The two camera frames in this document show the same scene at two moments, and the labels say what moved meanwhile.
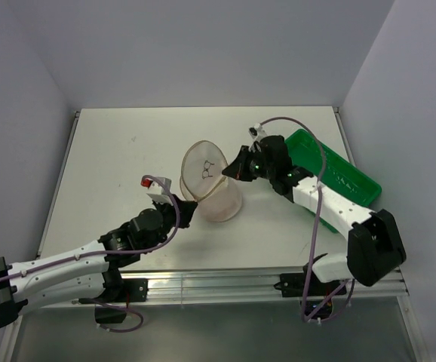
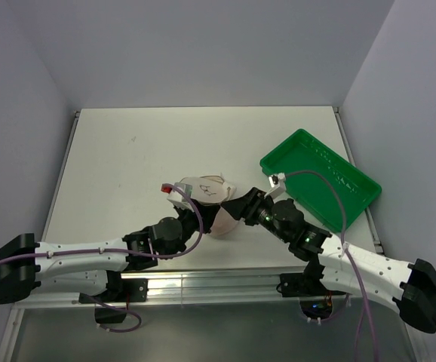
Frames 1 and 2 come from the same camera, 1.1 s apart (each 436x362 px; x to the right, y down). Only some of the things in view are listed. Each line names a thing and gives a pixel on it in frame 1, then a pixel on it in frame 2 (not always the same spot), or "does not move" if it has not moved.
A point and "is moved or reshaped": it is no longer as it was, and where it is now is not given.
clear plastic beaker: (218, 197) is moved or reshaped
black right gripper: (238, 169) → (248, 205)
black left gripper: (186, 209) → (208, 213)
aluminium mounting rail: (256, 286) does not move
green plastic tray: (339, 175) does not move
